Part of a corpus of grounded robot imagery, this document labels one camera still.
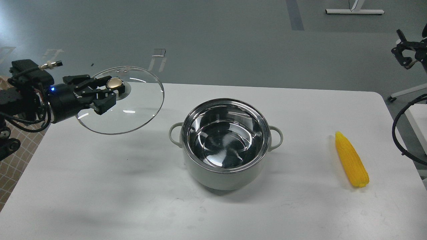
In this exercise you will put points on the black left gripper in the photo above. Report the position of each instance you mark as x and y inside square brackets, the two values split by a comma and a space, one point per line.
[76, 93]

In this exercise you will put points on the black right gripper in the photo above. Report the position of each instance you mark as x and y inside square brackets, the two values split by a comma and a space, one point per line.
[423, 53]

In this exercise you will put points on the glass pot lid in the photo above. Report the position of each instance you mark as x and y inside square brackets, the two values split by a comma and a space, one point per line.
[141, 101]

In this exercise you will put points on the yellow corn cob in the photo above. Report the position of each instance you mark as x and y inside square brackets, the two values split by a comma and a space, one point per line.
[351, 162]

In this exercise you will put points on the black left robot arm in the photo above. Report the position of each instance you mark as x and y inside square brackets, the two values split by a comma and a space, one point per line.
[33, 101]

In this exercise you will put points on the grey steel cooking pot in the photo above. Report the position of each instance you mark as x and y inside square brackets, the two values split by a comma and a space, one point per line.
[225, 142]

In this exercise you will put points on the white caster leg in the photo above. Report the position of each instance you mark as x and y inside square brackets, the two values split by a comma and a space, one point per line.
[394, 96]

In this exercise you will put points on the white desk leg base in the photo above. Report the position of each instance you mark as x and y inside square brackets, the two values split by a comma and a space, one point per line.
[355, 9]

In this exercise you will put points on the white side table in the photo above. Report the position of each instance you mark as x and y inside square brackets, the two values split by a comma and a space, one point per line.
[417, 116]

